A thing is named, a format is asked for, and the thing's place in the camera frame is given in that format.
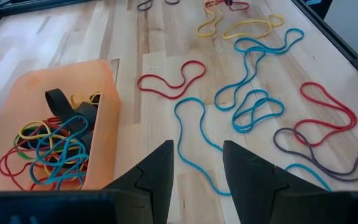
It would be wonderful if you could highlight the black box with blue label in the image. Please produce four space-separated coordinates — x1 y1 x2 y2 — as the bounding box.
303 0 334 20

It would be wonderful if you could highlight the red rubber band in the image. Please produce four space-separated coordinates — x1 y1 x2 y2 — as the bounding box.
293 82 358 147
136 60 207 101
0 116 88 192
204 0 250 12

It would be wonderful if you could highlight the green rubber band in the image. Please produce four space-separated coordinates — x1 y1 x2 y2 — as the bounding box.
13 133 39 161

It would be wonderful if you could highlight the dark purple rubber band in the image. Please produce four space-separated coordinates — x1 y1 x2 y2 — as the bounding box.
136 0 180 12
273 127 358 183

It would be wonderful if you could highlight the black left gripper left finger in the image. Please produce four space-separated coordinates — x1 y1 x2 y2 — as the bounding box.
0 139 175 224

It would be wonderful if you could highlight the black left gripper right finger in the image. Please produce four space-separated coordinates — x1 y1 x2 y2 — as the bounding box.
223 139 358 224

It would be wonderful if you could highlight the orange translucent plastic bin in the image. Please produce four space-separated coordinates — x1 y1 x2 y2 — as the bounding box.
0 58 122 195

